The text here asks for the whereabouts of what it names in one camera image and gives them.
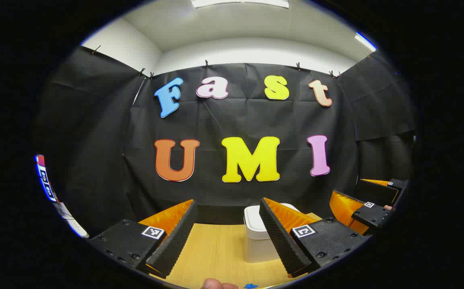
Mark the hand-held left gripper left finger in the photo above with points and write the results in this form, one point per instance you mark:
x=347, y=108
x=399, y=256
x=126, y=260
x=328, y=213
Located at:
x=175, y=241

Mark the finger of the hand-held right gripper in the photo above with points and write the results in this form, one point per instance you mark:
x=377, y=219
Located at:
x=370, y=216
x=376, y=192

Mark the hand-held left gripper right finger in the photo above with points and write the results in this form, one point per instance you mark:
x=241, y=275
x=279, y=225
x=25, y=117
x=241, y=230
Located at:
x=282, y=241

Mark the white desktop garbage bin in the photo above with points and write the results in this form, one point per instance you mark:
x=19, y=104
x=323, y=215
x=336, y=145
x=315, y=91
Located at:
x=256, y=241

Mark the wooden desktop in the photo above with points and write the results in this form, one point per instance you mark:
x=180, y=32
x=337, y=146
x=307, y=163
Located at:
x=215, y=253

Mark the white panel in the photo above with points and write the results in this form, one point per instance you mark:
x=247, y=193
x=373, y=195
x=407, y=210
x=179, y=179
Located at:
x=75, y=226

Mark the black backdrop cloth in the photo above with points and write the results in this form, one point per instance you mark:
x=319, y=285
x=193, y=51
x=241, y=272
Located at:
x=236, y=120

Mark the ceiling light panel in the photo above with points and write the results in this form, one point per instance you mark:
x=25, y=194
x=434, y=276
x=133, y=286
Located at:
x=215, y=3
x=366, y=42

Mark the row of black cloth clips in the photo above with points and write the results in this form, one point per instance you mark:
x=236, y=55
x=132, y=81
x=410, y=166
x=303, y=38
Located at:
x=206, y=64

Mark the red and blue wall poster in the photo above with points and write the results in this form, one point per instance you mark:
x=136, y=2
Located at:
x=44, y=172

